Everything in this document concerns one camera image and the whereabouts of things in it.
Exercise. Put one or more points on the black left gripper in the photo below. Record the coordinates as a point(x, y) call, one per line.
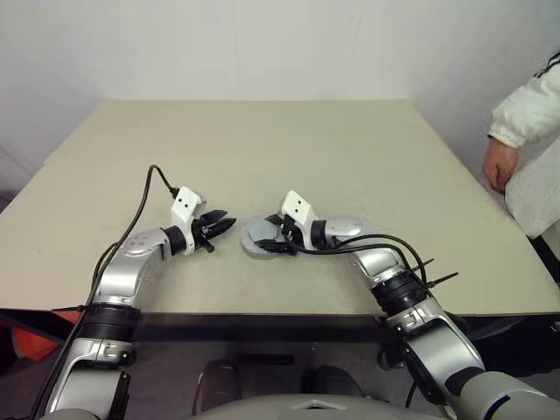
point(202, 232)

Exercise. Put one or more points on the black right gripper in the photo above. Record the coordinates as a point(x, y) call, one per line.
point(291, 236)

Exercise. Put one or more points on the grey round motor lid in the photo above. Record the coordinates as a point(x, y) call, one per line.
point(258, 229)

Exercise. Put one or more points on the grey round disc object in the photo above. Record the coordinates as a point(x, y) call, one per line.
point(258, 255)

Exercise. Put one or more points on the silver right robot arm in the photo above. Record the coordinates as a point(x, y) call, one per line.
point(345, 225)

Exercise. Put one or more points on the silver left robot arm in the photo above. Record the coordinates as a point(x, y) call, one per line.
point(122, 271)

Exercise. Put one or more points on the person's bare hand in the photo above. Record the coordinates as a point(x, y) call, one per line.
point(499, 164)

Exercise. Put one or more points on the dark rounded shape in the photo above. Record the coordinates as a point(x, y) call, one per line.
point(216, 380)

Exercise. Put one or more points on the grey robot torso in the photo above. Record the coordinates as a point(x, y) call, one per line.
point(262, 409)

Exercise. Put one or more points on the red object under table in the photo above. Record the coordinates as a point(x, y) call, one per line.
point(30, 339)

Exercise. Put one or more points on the white jacket body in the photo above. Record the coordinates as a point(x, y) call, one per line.
point(538, 192)

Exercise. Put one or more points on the white jacket sleeve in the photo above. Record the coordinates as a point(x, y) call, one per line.
point(529, 109)

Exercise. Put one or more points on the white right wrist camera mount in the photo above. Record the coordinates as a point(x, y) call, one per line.
point(295, 205)

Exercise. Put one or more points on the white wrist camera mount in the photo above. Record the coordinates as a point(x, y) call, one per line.
point(295, 205)
point(186, 205)

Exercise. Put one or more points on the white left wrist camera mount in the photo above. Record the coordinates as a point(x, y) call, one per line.
point(186, 205)

